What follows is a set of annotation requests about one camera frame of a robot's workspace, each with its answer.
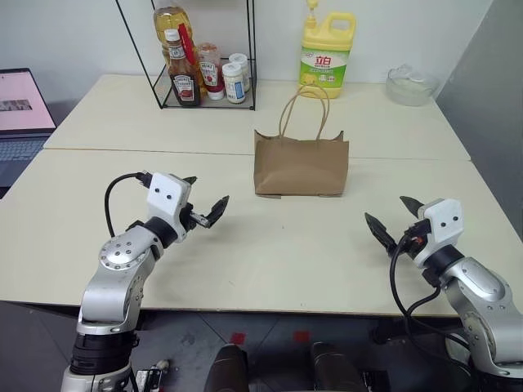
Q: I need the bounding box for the black wire rack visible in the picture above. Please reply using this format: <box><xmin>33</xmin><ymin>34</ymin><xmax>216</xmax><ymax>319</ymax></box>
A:
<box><xmin>114</xmin><ymin>0</ymin><xmax>258</xmax><ymax>112</ymax></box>

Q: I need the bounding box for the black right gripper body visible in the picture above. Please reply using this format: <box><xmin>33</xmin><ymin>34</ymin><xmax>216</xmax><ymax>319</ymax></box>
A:
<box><xmin>401</xmin><ymin>218</ymin><xmax>431</xmax><ymax>259</ymax></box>

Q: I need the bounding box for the red ketchup bottle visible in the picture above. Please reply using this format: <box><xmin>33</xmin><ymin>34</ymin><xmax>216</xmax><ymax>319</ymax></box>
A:
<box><xmin>197</xmin><ymin>42</ymin><xmax>226</xmax><ymax>101</ymax></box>

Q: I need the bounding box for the dark rounded shape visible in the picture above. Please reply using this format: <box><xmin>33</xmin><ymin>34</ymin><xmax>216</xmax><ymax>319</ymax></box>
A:
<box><xmin>309</xmin><ymin>341</ymin><xmax>365</xmax><ymax>392</ymax></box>
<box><xmin>208</xmin><ymin>343</ymin><xmax>251</xmax><ymax>392</ymax></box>

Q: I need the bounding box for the yellow detergent bottle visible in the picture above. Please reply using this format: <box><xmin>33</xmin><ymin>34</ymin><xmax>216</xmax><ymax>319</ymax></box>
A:
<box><xmin>298</xmin><ymin>0</ymin><xmax>357</xmax><ymax>100</ymax></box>

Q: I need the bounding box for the brown paper bag with handles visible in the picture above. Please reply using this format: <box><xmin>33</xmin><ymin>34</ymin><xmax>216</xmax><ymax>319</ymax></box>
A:
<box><xmin>253</xmin><ymin>84</ymin><xmax>351</xmax><ymax>200</ymax></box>

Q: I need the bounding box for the grey laptop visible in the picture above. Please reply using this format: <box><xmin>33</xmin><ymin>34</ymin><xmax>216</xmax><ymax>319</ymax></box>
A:
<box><xmin>0</xmin><ymin>67</ymin><xmax>57</xmax><ymax>189</ymax></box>

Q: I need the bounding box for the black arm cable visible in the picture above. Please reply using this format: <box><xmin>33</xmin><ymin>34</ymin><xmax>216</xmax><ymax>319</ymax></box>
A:
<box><xmin>104</xmin><ymin>171</ymin><xmax>154</xmax><ymax>237</ymax></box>
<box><xmin>388</xmin><ymin>230</ymin><xmax>473</xmax><ymax>353</ymax></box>

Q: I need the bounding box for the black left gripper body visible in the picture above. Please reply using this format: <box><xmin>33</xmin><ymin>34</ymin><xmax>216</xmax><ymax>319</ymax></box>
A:
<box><xmin>181</xmin><ymin>202</ymin><xmax>211</xmax><ymax>233</ymax></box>

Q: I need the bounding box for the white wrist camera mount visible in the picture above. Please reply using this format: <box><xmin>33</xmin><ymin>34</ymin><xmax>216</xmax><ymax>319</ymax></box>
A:
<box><xmin>145</xmin><ymin>172</ymin><xmax>193</xmax><ymax>243</ymax></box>
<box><xmin>416</xmin><ymin>198</ymin><xmax>464</xmax><ymax>263</ymax></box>

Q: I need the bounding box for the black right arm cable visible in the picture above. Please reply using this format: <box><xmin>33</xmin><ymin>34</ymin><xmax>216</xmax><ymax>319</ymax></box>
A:
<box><xmin>388</xmin><ymin>230</ymin><xmax>473</xmax><ymax>353</ymax></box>

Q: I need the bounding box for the yellow cooking oil bottle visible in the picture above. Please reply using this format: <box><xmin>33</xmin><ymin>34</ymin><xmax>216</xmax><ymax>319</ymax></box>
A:
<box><xmin>153</xmin><ymin>0</ymin><xmax>204</xmax><ymax>99</ymax></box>

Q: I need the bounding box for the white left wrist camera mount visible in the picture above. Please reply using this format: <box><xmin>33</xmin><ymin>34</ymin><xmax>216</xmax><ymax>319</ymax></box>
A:
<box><xmin>145</xmin><ymin>172</ymin><xmax>193</xmax><ymax>243</ymax></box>

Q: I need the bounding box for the white seasoning jar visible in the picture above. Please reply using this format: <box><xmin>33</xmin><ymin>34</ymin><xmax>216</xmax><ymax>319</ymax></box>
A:
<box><xmin>228</xmin><ymin>52</ymin><xmax>252</xmax><ymax>93</ymax></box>
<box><xmin>221</xmin><ymin>62</ymin><xmax>248</xmax><ymax>105</ymax></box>

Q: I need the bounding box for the clear glass bowl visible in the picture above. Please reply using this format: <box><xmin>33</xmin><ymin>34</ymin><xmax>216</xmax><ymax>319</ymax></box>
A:
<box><xmin>386</xmin><ymin>64</ymin><xmax>440</xmax><ymax>108</ymax></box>

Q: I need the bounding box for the dark brown sauce bottle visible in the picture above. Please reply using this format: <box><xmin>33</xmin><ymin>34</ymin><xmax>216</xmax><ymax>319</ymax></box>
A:
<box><xmin>164</xmin><ymin>29</ymin><xmax>203</xmax><ymax>109</ymax></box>

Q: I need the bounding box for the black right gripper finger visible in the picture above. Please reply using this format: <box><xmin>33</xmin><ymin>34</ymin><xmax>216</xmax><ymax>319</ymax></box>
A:
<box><xmin>399</xmin><ymin>196</ymin><xmax>427</xmax><ymax>221</ymax></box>
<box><xmin>364</xmin><ymin>212</ymin><xmax>398</xmax><ymax>257</ymax></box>

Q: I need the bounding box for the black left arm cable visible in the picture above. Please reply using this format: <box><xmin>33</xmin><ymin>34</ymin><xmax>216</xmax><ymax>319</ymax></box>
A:
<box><xmin>104</xmin><ymin>171</ymin><xmax>154</xmax><ymax>237</ymax></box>

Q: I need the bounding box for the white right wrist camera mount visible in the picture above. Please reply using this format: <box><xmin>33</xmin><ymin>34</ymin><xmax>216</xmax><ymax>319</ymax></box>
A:
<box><xmin>416</xmin><ymin>198</ymin><xmax>464</xmax><ymax>263</ymax></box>

